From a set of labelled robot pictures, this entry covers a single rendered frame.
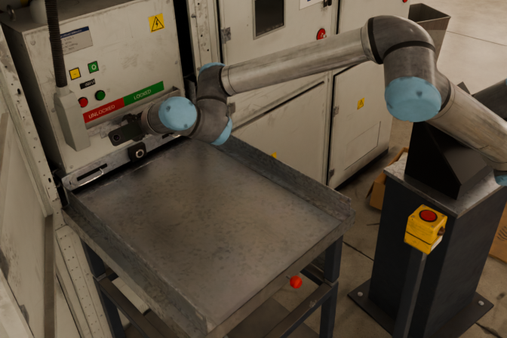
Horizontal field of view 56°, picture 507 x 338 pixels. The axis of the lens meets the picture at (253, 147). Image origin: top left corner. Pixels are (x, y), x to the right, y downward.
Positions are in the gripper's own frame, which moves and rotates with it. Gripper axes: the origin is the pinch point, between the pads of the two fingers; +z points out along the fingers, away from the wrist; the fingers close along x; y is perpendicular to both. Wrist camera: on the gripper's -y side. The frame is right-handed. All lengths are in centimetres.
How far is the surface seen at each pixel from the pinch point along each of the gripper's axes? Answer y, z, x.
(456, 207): 70, -60, -66
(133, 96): 9.1, 1.3, 8.5
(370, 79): 145, 17, -31
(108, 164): -5.7, 10.0, -8.9
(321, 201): 32, -41, -43
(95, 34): 0.8, -10.7, 29.5
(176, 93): 23.6, -0.7, 4.0
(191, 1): 34.0, -15.3, 29.5
